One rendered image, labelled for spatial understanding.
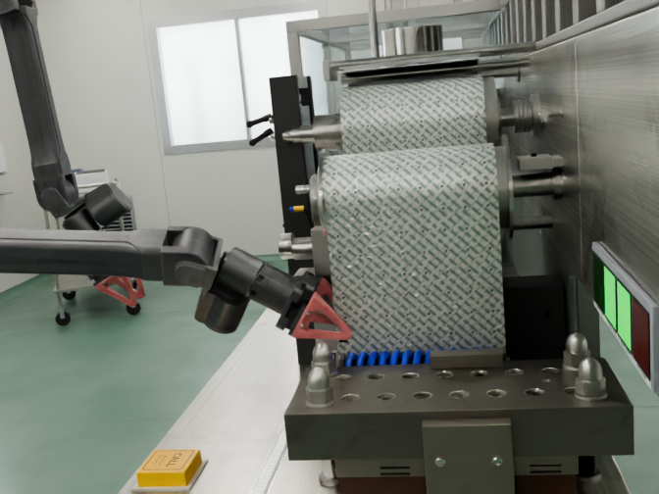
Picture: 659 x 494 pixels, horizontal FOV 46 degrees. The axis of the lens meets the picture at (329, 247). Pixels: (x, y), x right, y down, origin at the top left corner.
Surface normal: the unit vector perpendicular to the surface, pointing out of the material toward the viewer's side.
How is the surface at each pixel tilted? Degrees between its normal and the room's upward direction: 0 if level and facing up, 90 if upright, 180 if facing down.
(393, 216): 90
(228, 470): 0
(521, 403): 0
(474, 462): 90
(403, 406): 0
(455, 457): 90
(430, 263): 90
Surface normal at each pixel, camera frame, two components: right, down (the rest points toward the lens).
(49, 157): -0.01, -0.04
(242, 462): -0.09, -0.98
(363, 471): -0.15, 0.20
